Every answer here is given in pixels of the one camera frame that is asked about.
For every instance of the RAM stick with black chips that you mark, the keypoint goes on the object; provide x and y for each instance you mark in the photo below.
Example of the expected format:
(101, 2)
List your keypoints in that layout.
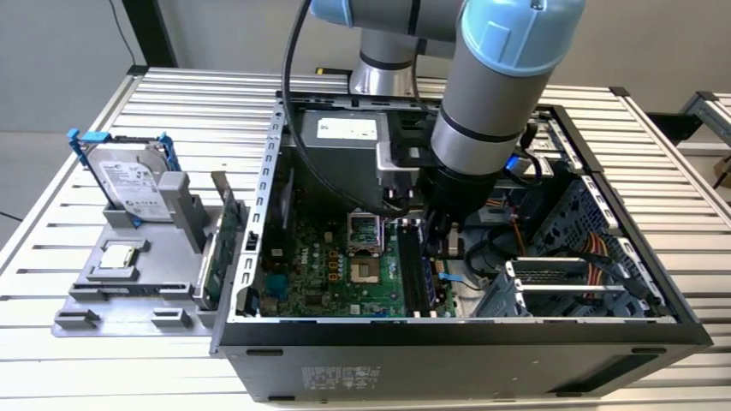
(431, 274)
(128, 293)

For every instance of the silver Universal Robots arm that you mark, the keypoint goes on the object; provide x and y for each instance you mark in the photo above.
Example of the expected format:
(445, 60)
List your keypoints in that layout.
(491, 107)

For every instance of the black RAM slot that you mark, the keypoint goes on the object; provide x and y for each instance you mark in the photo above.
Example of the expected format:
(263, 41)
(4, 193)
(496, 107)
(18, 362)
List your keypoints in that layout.
(413, 267)
(405, 267)
(421, 274)

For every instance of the perforated metal disk bay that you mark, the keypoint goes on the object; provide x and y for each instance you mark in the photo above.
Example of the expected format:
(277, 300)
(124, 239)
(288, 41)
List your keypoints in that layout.
(551, 269)

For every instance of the CPU socket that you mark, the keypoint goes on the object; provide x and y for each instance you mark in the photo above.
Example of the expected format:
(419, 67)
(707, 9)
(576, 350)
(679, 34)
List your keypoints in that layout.
(365, 272)

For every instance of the grey power supply unit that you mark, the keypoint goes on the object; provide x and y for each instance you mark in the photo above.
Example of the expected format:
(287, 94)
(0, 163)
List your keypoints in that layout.
(343, 128)

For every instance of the green Dell motherboard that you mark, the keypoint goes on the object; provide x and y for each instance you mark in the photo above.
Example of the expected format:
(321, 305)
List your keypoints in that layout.
(320, 274)

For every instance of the black case fan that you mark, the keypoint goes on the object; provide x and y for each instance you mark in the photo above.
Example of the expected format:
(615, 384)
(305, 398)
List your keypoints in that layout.
(283, 214)

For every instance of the small yellow black plug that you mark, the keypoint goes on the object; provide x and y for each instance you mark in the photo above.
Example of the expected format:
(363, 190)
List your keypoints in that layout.
(321, 70)

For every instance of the green graphics card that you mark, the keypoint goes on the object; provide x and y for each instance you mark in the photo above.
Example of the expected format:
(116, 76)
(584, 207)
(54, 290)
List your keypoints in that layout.
(225, 240)

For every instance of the open black PC case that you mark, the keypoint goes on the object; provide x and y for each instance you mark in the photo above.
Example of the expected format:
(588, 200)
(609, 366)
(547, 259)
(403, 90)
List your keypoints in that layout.
(399, 372)

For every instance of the neighbouring metal slat table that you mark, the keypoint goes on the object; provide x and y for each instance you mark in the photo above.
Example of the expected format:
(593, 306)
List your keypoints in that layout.
(713, 103)

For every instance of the grey plastic parts rack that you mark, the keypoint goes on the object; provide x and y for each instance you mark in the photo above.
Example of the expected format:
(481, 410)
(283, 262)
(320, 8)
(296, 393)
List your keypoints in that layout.
(165, 257)

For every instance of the hard disk in blue carrier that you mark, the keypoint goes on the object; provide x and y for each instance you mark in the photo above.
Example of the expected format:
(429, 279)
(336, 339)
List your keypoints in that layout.
(128, 184)

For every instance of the silver CPU chip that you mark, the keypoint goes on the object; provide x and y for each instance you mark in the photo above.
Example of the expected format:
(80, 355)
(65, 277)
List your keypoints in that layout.
(116, 257)

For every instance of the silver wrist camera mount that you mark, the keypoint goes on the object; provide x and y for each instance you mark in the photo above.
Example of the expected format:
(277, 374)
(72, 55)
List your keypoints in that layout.
(388, 158)

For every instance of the black upright post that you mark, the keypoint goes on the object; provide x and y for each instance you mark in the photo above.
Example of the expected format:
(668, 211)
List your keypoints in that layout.
(150, 30)

